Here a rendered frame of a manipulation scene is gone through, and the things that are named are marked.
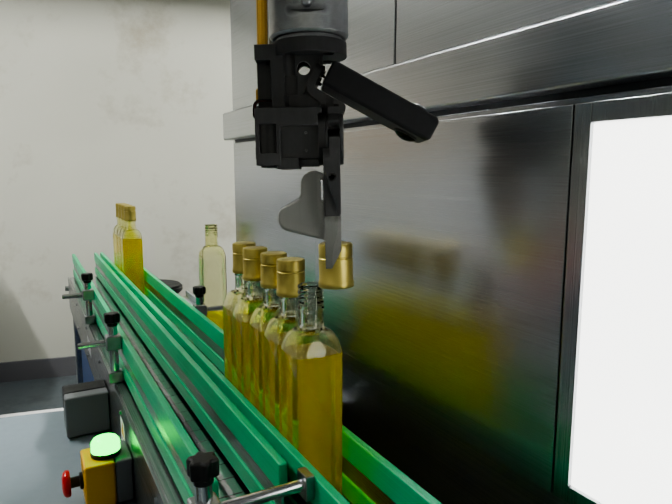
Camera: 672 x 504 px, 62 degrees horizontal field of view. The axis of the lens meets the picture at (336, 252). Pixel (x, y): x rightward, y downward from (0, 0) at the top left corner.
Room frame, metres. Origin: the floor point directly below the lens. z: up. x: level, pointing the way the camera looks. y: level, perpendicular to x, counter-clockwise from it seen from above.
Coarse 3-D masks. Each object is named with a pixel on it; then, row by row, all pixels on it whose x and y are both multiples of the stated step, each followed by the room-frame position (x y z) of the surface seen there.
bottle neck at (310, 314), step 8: (304, 288) 0.60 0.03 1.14; (312, 288) 0.60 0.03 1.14; (320, 288) 0.61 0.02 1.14; (304, 296) 0.60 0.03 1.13; (312, 296) 0.60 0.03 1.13; (320, 296) 0.61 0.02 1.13; (304, 304) 0.60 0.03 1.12; (312, 304) 0.60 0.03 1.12; (320, 304) 0.61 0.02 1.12; (304, 312) 0.60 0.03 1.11; (312, 312) 0.60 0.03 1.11; (320, 312) 0.61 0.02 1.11; (304, 320) 0.60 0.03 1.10; (312, 320) 0.60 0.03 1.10; (320, 320) 0.61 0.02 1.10; (304, 328) 0.60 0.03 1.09; (312, 328) 0.60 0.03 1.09
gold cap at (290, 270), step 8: (280, 264) 0.66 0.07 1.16; (288, 264) 0.65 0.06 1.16; (296, 264) 0.65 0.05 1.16; (304, 264) 0.67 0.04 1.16; (280, 272) 0.66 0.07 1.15; (288, 272) 0.65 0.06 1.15; (296, 272) 0.65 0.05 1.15; (304, 272) 0.66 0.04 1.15; (280, 280) 0.66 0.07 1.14; (288, 280) 0.65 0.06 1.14; (296, 280) 0.65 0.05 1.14; (304, 280) 0.66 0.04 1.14; (280, 288) 0.66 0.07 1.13; (288, 288) 0.65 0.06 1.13; (296, 288) 0.65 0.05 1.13; (280, 296) 0.65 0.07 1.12; (288, 296) 0.65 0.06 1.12; (296, 296) 0.65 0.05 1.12
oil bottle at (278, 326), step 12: (276, 324) 0.65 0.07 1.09; (288, 324) 0.64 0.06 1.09; (264, 336) 0.67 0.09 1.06; (276, 336) 0.64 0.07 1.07; (264, 348) 0.67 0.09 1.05; (276, 348) 0.64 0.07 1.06; (264, 360) 0.67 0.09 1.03; (276, 360) 0.64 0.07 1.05; (264, 372) 0.67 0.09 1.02; (276, 372) 0.64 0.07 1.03; (276, 384) 0.64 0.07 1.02; (276, 396) 0.64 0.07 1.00; (276, 408) 0.64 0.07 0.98; (276, 420) 0.64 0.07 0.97
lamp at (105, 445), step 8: (96, 440) 0.82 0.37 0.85; (104, 440) 0.82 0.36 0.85; (112, 440) 0.83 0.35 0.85; (96, 448) 0.81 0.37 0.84; (104, 448) 0.82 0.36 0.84; (112, 448) 0.82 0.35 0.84; (120, 448) 0.84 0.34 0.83; (96, 456) 0.81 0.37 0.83; (104, 456) 0.81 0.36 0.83; (112, 456) 0.82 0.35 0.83
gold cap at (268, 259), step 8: (264, 256) 0.71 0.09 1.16; (272, 256) 0.70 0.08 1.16; (280, 256) 0.71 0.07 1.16; (264, 264) 0.71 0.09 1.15; (272, 264) 0.70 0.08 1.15; (264, 272) 0.71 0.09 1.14; (272, 272) 0.70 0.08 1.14; (264, 280) 0.71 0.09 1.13; (272, 280) 0.70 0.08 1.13; (272, 288) 0.70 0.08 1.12
